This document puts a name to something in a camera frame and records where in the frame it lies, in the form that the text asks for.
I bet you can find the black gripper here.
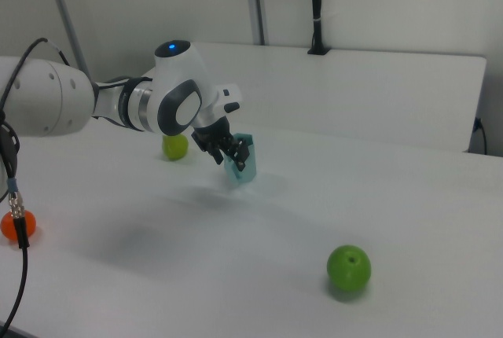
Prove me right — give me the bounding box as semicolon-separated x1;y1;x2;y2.
190;114;254;172

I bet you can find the light blue hexagonal mug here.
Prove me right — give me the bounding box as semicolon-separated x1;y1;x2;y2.
222;131;259;187

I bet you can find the green toy pear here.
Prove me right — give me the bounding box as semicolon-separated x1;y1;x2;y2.
161;132;190;163

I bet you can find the white background table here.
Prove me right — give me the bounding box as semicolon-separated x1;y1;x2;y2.
137;41;488;154

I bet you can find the green toy apple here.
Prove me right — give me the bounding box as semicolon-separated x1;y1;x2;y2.
325;244;373;292

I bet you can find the orange toy mandarin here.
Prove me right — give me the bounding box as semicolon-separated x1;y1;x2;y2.
0;209;38;242

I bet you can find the grey wall frame post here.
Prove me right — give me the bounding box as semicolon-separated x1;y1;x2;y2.
242;0;269;46

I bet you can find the black camera stand pole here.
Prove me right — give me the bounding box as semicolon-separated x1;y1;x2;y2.
307;0;331;57

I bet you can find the slanted grey frame post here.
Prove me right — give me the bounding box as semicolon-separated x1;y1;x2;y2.
43;0;94;82

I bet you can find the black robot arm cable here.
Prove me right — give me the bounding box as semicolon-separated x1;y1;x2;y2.
0;37;74;333

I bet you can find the black wall socket cable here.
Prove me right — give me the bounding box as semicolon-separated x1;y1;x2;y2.
472;116;489;156

